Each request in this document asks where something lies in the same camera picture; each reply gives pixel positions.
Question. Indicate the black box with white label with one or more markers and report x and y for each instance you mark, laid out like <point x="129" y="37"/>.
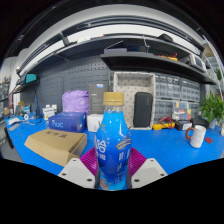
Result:
<point x="181" y="125"/>

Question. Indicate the blue printed box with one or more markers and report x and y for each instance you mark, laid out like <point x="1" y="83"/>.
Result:
<point x="66" y="121"/>

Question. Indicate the blue drink bottle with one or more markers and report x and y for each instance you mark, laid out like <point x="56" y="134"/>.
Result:
<point x="113" y="143"/>

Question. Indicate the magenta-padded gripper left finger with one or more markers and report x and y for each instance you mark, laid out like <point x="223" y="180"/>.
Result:
<point x="77" y="171"/>

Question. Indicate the white labelled container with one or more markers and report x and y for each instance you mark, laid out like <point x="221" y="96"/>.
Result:
<point x="49" y="112"/>

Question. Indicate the yellow multimeter with red leads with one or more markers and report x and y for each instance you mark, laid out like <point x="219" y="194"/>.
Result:
<point x="163" y="125"/>

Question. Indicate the white ribbed mug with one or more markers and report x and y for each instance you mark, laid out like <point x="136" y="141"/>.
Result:
<point x="198" y="136"/>

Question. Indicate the grey parts drawer cabinet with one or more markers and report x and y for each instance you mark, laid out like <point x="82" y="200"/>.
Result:
<point x="194" y="110"/>
<point x="163" y="110"/>
<point x="190" y="90"/>
<point x="168" y="86"/>

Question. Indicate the flat round red coaster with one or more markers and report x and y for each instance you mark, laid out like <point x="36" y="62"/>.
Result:
<point x="209" y="140"/>

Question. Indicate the dark workbench shelf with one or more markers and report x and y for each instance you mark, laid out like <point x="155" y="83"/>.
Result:
<point x="150" y="65"/>

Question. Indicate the purple plastic bag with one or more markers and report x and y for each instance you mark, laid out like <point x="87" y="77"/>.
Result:
<point x="76" y="101"/>

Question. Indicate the plain black box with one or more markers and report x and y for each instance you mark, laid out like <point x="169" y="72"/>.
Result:
<point x="201" y="121"/>

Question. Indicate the brown cardboard box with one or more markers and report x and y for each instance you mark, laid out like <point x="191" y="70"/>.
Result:
<point x="53" y="145"/>

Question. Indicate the grey oscilloscope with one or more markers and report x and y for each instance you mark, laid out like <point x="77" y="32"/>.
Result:
<point x="199" y="61"/>

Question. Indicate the white shelving unit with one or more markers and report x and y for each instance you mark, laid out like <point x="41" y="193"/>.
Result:
<point x="216" y="56"/>

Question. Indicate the black rounded case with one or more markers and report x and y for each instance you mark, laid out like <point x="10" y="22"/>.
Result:
<point x="143" y="110"/>

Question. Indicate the dark grey upright box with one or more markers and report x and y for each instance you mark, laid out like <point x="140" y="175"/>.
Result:
<point x="97" y="100"/>

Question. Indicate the small white box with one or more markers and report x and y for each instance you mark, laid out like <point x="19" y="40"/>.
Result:
<point x="93" y="122"/>

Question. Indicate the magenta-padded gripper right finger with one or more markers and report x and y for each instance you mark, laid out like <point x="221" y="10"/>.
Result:
<point x="148" y="171"/>

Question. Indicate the green potted plant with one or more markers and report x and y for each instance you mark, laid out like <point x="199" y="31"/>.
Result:
<point x="213" y="108"/>

